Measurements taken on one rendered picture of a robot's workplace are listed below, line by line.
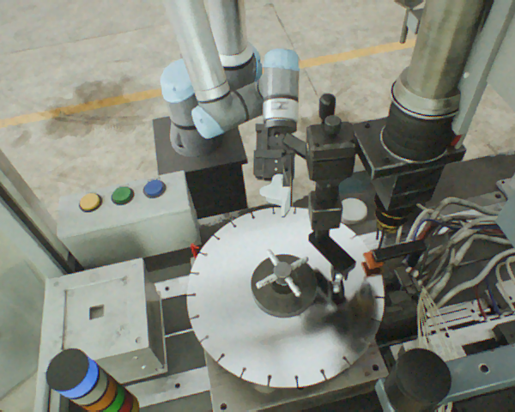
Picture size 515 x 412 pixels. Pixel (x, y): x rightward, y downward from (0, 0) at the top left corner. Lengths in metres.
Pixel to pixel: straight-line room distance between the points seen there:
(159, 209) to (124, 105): 1.84
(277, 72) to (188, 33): 0.19
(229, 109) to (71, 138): 1.77
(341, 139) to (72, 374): 0.39
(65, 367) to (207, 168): 0.78
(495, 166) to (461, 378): 0.75
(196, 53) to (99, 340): 0.57
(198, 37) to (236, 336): 0.57
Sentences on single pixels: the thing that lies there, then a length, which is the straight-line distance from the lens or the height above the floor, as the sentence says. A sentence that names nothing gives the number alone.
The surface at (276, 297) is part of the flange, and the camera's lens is 0.72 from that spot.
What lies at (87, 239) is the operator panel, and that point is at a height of 0.86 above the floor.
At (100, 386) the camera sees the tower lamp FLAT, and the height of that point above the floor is 1.11.
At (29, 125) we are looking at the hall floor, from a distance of 2.87.
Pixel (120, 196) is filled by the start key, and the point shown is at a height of 0.91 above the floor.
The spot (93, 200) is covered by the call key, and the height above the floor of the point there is 0.91.
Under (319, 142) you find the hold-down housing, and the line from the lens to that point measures 0.51.
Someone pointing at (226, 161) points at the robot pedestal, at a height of 0.75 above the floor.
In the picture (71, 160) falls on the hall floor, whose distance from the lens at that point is 2.52.
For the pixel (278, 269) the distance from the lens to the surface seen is 0.69.
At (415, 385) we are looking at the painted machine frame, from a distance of 0.52.
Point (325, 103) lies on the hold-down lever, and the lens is 0.53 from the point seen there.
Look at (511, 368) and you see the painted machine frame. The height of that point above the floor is 1.05.
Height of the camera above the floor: 1.61
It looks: 53 degrees down
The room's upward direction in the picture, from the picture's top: 7 degrees counter-clockwise
